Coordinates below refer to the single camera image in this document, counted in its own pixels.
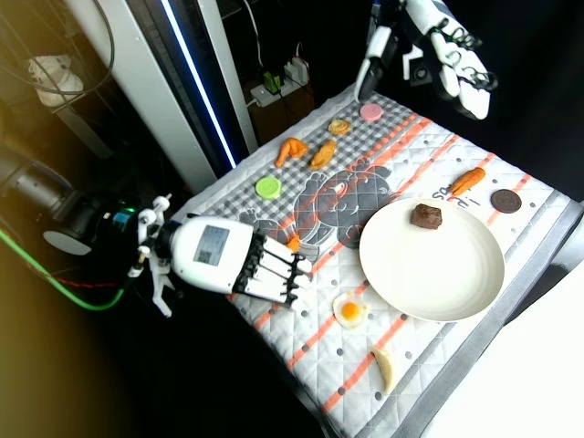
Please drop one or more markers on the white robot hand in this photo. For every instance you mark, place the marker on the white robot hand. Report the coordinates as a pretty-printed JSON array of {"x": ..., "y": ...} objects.
[
  {"x": 210, "y": 251},
  {"x": 461, "y": 59}
]

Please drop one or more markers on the large orange shrimp toy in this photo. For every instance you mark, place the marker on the large orange shrimp toy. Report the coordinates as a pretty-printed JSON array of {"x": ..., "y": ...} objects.
[{"x": 294, "y": 242}]

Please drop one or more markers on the brown meat chunk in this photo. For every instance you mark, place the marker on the brown meat chunk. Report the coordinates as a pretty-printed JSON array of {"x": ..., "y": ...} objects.
[{"x": 425, "y": 216}]

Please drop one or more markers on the white round plate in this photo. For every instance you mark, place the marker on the white round plate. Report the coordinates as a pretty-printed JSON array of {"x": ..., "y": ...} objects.
[{"x": 433, "y": 269}]

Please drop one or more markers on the green sandwich cookie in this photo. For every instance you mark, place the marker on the green sandwich cookie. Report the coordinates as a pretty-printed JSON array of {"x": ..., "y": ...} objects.
[{"x": 268, "y": 187}]

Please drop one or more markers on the grey quilt with bear print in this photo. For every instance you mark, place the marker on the grey quilt with bear print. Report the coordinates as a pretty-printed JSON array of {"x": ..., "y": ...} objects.
[{"x": 410, "y": 150}]

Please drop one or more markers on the pink sandwich cookie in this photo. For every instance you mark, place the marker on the pink sandwich cookie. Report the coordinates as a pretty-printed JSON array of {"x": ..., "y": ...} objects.
[{"x": 370, "y": 111}]

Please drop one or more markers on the toy grilled sausage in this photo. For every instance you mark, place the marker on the toy grilled sausage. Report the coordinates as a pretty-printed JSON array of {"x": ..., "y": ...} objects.
[{"x": 467, "y": 180}]

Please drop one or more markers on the orange toy chicken leg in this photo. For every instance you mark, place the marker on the orange toy chicken leg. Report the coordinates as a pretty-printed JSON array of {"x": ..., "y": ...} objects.
[{"x": 292, "y": 149}]

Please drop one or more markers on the dark brown sandwich cookie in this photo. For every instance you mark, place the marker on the dark brown sandwich cookie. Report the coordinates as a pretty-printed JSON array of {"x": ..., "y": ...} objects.
[{"x": 505, "y": 201}]

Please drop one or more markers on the toy fried tempura shrimp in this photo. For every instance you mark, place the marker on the toy fried tempura shrimp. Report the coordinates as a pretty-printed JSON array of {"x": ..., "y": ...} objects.
[{"x": 323, "y": 154}]

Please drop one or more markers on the toy fried egg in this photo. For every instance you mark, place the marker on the toy fried egg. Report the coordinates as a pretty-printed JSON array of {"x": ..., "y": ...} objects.
[{"x": 350, "y": 311}]

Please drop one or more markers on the brown cardboard box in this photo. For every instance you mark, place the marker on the brown cardboard box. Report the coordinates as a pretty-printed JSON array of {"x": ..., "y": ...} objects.
[{"x": 283, "y": 116}]

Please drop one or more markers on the white plug adapter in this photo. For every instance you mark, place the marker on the white plug adapter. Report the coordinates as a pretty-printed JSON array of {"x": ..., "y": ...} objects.
[{"x": 296, "y": 69}]

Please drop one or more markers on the white power strip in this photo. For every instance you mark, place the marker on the white power strip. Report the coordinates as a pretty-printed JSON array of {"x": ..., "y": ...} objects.
[{"x": 269, "y": 93}]

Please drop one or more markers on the green plug adapter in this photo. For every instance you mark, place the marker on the green plug adapter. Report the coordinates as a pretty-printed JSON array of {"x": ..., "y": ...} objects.
[{"x": 273, "y": 80}]

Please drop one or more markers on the white toy dumpling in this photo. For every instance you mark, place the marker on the white toy dumpling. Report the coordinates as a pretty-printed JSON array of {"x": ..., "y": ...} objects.
[{"x": 385, "y": 369}]

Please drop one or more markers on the white crumpled cloth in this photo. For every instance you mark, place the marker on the white crumpled cloth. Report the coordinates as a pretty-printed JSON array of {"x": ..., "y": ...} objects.
[{"x": 57, "y": 80}]

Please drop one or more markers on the white metal frame post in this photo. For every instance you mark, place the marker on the white metal frame post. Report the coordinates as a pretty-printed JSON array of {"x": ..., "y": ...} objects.
[{"x": 155, "y": 91}]

